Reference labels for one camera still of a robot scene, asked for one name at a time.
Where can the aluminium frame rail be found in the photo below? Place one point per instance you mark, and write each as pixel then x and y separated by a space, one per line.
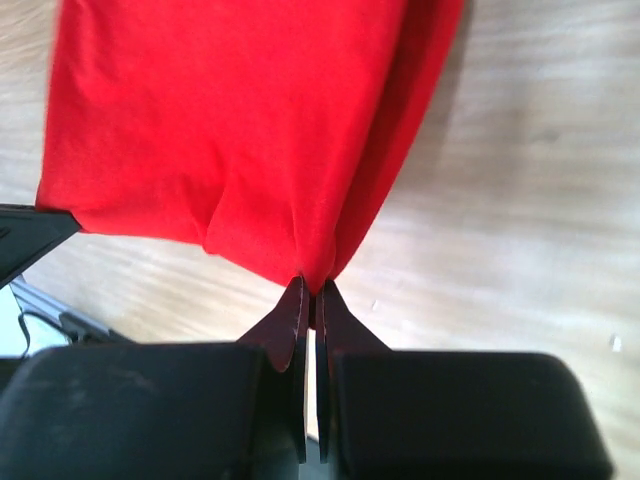
pixel 57 316

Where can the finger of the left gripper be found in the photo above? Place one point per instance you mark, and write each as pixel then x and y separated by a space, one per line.
pixel 28 234

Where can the red t shirt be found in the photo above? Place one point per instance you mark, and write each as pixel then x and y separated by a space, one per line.
pixel 267 132

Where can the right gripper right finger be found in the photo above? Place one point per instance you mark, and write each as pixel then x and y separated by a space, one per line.
pixel 395 414

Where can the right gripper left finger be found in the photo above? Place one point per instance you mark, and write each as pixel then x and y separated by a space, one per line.
pixel 222 410

